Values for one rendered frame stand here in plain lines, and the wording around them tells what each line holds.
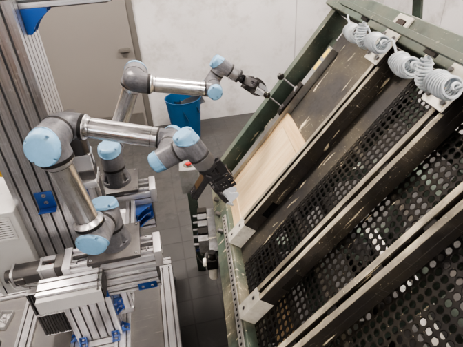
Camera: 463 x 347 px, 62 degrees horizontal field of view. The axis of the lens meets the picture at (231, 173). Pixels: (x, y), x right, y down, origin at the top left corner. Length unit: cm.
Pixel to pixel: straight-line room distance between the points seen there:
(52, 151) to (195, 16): 367
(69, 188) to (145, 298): 136
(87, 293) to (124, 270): 19
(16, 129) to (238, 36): 364
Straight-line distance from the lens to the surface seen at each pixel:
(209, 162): 129
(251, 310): 154
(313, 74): 204
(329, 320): 120
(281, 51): 516
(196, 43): 487
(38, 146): 136
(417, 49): 144
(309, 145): 163
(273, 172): 189
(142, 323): 253
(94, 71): 489
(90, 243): 155
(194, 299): 284
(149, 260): 180
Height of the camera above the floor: 220
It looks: 33 degrees down
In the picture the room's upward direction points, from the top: 3 degrees counter-clockwise
